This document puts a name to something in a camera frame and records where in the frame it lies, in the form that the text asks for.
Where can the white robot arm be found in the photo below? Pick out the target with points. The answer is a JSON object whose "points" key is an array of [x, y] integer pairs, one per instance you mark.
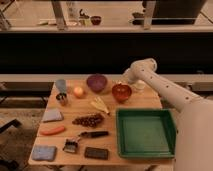
{"points": [[194, 140]]}

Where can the purple bowl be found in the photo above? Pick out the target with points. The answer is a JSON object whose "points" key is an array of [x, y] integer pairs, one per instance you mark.
{"points": [[96, 82]]}

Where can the dark red background bowl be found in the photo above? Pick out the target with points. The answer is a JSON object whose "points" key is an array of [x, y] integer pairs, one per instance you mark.
{"points": [[96, 20]]}

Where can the yellow banana bunch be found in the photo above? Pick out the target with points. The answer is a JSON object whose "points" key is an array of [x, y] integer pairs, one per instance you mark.
{"points": [[99, 104]]}

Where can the orange round fruit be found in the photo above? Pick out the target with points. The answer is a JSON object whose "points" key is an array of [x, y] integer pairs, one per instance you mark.
{"points": [[78, 92]]}

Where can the white cup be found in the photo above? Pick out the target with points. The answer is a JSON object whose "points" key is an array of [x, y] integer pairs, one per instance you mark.
{"points": [[138, 86]]}

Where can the dark grape bunch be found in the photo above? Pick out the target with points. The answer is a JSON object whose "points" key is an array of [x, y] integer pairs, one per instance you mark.
{"points": [[89, 121]]}

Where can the light blue cup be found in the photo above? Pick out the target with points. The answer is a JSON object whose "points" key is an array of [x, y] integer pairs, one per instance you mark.
{"points": [[61, 85]]}

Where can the small metal cup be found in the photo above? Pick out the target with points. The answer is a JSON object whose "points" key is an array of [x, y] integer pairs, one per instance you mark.
{"points": [[62, 99]]}

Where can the green plastic tray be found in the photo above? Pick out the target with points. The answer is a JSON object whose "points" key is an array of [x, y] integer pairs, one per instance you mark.
{"points": [[145, 133]]}

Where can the grey blue sponge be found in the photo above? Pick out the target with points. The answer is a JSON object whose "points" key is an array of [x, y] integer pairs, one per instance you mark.
{"points": [[52, 115]]}

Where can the orange carrot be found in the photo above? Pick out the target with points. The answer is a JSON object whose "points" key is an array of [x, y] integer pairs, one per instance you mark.
{"points": [[53, 131]]}

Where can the dark rectangular block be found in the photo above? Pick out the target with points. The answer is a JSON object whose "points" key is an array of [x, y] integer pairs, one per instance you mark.
{"points": [[96, 153]]}

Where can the blue cloth pad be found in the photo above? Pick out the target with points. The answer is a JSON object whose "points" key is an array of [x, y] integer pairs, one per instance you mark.
{"points": [[44, 153]]}

